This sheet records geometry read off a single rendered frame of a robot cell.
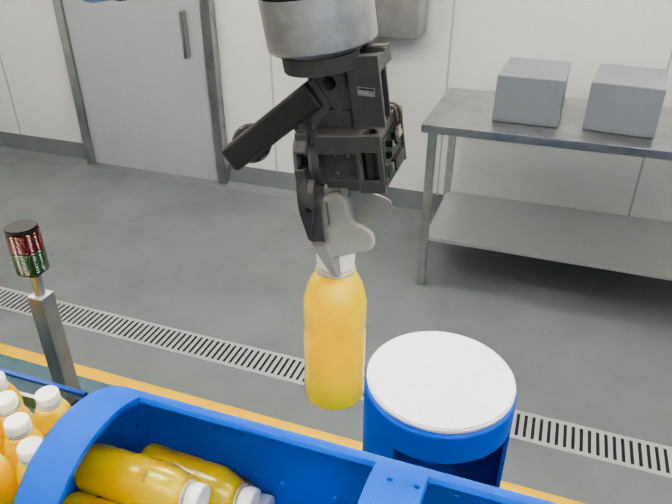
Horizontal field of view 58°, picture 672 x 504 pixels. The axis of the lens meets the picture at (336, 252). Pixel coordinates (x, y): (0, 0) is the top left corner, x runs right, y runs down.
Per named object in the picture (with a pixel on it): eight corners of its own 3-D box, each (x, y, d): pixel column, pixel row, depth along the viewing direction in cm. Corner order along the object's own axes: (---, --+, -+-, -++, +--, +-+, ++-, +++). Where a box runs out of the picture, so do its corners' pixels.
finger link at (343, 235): (374, 293, 56) (367, 197, 52) (314, 288, 58) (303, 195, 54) (383, 279, 58) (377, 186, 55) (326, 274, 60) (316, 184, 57)
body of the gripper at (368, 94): (386, 203, 51) (369, 59, 45) (293, 200, 55) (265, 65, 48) (408, 163, 57) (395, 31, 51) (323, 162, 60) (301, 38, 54)
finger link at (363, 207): (395, 255, 61) (380, 181, 56) (339, 251, 64) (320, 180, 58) (402, 235, 64) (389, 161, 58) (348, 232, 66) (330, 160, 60)
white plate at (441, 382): (337, 365, 118) (337, 370, 118) (440, 456, 98) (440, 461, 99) (440, 314, 132) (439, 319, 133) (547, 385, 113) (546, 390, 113)
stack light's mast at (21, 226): (41, 305, 124) (21, 235, 116) (16, 299, 126) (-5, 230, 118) (63, 288, 129) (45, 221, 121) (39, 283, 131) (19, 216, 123)
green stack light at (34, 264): (34, 280, 121) (27, 258, 119) (8, 274, 123) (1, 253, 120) (56, 264, 126) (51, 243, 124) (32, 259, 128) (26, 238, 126)
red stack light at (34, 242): (27, 258, 119) (22, 240, 117) (1, 252, 120) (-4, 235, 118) (51, 243, 124) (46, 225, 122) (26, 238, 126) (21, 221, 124)
